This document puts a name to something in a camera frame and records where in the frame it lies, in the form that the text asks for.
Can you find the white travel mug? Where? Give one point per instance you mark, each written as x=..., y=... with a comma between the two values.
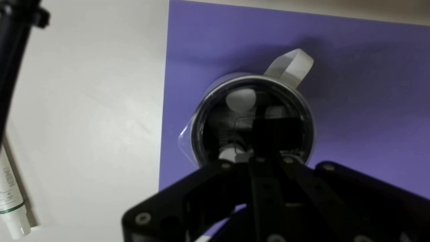
x=242, y=111

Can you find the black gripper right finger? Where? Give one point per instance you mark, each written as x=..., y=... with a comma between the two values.
x=331, y=201

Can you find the small white tube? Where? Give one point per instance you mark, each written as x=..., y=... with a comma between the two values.
x=13, y=204

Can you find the purple rectangular mat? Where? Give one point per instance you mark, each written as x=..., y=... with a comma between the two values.
x=369, y=92

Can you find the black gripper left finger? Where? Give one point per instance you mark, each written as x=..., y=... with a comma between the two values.
x=190, y=207

